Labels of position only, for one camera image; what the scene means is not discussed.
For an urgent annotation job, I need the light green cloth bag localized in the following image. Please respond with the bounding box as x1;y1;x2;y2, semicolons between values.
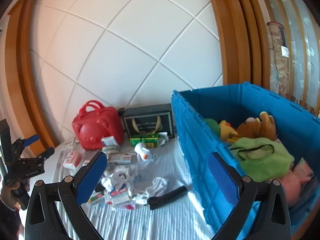
229;138;295;182

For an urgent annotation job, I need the brown teddy bear plush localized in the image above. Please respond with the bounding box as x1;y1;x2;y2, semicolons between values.
236;111;277;141

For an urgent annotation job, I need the person left hand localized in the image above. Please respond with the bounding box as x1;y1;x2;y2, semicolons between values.
1;179;30;210

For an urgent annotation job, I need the red white medicine box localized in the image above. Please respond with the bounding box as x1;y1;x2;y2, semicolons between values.
63;151;82;170

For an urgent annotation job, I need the pink plush toy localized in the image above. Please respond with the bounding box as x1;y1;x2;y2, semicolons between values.
279;168;313;207

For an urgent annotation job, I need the blue plastic storage crate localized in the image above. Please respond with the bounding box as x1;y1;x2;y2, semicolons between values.
171;82;319;239

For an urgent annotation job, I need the red bear-shaped case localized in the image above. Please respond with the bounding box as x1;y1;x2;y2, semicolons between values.
72;100;124;150

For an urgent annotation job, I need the white striped table cloth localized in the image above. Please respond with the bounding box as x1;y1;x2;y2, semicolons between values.
52;132;216;240

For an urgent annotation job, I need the black folding umbrella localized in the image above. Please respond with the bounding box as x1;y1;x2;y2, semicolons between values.
147;185;188;210

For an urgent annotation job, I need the yellow duck plush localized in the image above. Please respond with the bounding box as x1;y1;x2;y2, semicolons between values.
219;120;238;141

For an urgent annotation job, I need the white duck toy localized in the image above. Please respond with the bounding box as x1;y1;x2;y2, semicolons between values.
135;142;152;161

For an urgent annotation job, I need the white crumpled sock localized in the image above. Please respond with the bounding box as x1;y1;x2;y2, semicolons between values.
146;177;169;198

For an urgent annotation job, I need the green frog plush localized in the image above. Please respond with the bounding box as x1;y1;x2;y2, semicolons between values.
205;118;221;137

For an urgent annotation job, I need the green tea box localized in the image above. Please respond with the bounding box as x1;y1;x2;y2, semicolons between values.
130;134;161;148

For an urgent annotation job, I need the dark green gift box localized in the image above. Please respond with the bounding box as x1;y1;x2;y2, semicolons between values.
122;103;174;138

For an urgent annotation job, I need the rolled patterned carpet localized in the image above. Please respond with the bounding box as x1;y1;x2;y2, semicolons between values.
266;21;290;98

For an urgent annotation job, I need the wooden slat glass partition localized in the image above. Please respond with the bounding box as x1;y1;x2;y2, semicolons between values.
264;0;319;116

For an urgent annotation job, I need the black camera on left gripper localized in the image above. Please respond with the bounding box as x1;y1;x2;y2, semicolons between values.
0;119;14;165

